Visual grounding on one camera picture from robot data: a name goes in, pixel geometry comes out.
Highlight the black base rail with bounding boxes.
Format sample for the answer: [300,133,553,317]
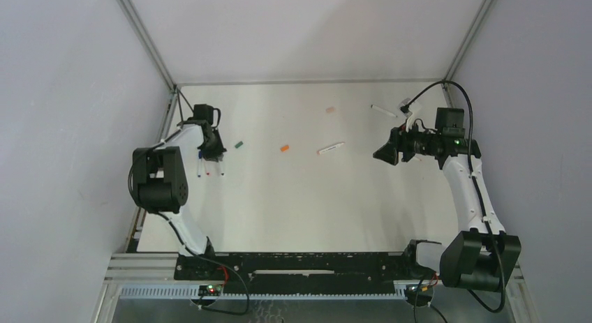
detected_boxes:
[174,252,434,294]

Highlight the camera cable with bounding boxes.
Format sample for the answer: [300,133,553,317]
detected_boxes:
[127,87,251,316]
[404,80,507,314]

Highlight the right camera cable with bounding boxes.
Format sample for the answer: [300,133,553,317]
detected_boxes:
[404,80,507,314]

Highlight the right controller board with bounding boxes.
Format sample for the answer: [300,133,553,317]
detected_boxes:
[404,285,434,308]

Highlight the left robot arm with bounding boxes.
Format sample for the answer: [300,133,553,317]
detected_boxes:
[128,104,227,256]

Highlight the blue cap pen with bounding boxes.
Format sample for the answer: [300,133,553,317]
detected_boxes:
[197,150,202,178]

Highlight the white cable duct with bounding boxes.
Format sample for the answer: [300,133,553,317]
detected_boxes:
[119,284,406,300]

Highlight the left camera cable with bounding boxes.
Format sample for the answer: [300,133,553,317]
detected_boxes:
[127,87,251,316]

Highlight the left controller board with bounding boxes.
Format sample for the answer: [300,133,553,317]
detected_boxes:
[198,285,223,297]

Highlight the white orange tip pen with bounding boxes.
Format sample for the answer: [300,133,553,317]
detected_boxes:
[317,142,345,155]

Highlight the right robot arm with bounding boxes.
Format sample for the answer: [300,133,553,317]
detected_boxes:
[373,108,521,292]

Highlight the controller board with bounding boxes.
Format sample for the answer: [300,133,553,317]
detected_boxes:
[198,285,223,297]
[404,285,434,308]

